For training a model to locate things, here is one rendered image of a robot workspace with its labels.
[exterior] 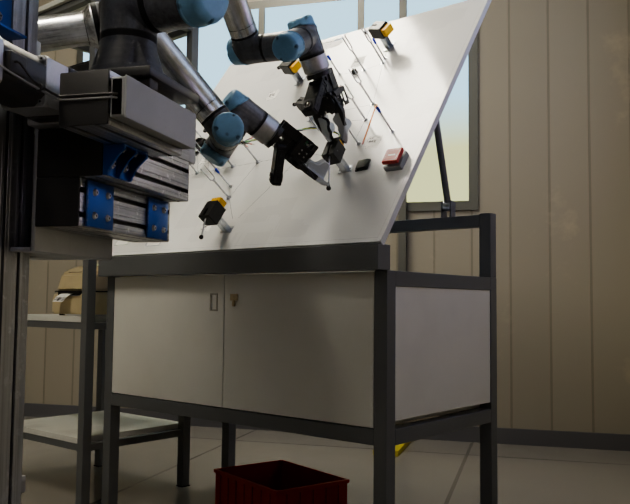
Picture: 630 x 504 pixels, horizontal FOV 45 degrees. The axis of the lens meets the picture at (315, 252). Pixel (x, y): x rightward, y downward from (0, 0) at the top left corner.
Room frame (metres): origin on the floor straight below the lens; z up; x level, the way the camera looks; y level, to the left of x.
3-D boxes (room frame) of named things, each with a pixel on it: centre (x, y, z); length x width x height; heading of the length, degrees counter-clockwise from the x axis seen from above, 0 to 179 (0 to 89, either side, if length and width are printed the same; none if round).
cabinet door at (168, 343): (2.49, 0.48, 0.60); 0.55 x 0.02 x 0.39; 50
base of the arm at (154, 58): (1.56, 0.39, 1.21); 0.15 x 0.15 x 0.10
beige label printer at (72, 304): (2.94, 0.81, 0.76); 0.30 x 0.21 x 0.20; 144
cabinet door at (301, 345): (2.13, 0.06, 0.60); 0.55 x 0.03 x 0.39; 50
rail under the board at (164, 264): (2.29, 0.28, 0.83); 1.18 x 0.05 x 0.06; 50
